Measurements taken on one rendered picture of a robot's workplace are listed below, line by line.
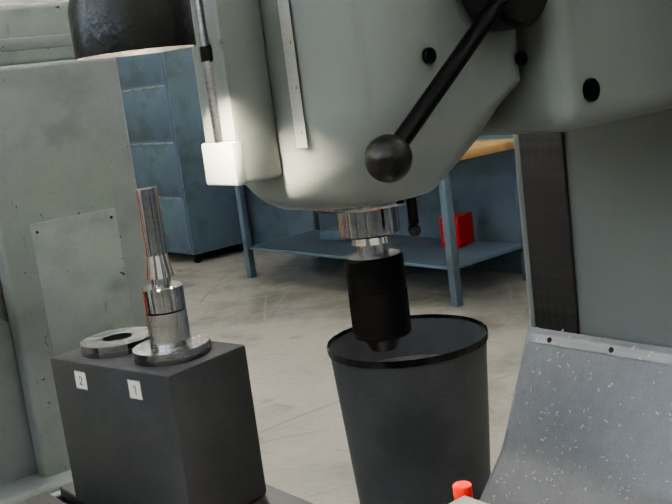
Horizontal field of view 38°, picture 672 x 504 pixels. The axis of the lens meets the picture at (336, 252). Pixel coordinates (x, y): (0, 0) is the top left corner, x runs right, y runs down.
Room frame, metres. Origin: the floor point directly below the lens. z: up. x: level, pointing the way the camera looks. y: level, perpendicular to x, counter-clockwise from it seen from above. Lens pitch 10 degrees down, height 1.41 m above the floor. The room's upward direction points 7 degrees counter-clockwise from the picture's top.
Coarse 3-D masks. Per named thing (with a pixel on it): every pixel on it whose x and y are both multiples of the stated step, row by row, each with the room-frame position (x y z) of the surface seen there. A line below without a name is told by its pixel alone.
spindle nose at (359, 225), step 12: (348, 216) 0.73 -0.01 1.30; (360, 216) 0.72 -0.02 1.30; (372, 216) 0.72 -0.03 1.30; (384, 216) 0.73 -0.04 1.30; (396, 216) 0.74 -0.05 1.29; (348, 228) 0.73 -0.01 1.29; (360, 228) 0.72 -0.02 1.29; (372, 228) 0.72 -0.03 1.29; (384, 228) 0.72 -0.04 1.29; (396, 228) 0.73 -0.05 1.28
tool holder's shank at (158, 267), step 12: (144, 192) 1.07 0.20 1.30; (156, 192) 1.07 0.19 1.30; (144, 204) 1.07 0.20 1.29; (156, 204) 1.07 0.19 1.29; (144, 216) 1.07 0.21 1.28; (156, 216) 1.07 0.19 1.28; (144, 228) 1.07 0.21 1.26; (156, 228) 1.07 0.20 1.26; (144, 240) 1.07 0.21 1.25; (156, 240) 1.07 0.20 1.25; (156, 252) 1.07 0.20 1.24; (156, 264) 1.06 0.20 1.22; (168, 264) 1.07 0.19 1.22; (156, 276) 1.06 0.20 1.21; (168, 276) 1.07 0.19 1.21
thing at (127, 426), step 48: (96, 336) 1.16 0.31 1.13; (144, 336) 1.13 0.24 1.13; (192, 336) 1.10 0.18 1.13; (96, 384) 1.08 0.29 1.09; (144, 384) 1.02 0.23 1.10; (192, 384) 1.02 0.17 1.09; (240, 384) 1.07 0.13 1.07; (96, 432) 1.09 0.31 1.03; (144, 432) 1.03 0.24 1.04; (192, 432) 1.01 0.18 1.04; (240, 432) 1.06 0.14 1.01; (96, 480) 1.10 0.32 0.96; (144, 480) 1.04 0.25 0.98; (192, 480) 1.00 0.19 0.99; (240, 480) 1.05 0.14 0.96
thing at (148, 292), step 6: (174, 282) 1.08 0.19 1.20; (180, 282) 1.08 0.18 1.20; (144, 288) 1.07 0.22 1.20; (150, 288) 1.07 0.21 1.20; (156, 288) 1.06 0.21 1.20; (162, 288) 1.06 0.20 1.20; (168, 288) 1.06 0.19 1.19; (174, 288) 1.06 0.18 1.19; (180, 288) 1.07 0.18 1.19; (144, 294) 1.06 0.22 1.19; (150, 294) 1.06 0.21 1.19; (156, 294) 1.05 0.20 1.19; (162, 294) 1.05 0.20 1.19; (168, 294) 1.06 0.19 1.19; (174, 294) 1.06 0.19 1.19
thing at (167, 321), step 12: (144, 300) 1.06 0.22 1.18; (156, 300) 1.05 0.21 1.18; (168, 300) 1.06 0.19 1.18; (180, 300) 1.07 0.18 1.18; (156, 312) 1.05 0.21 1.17; (168, 312) 1.05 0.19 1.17; (180, 312) 1.06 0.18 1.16; (156, 324) 1.06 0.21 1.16; (168, 324) 1.05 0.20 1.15; (180, 324) 1.06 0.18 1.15; (156, 336) 1.06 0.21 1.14; (168, 336) 1.05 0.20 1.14; (180, 336) 1.06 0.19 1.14; (156, 348) 1.06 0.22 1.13; (168, 348) 1.05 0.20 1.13
